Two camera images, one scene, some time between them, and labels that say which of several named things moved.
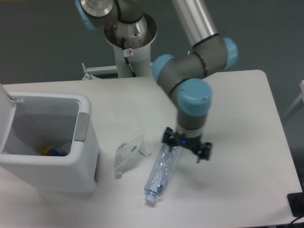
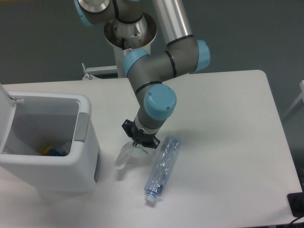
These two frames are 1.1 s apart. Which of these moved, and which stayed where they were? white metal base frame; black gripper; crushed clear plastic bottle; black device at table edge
Moved: black gripper
Stayed: white metal base frame; black device at table edge; crushed clear plastic bottle
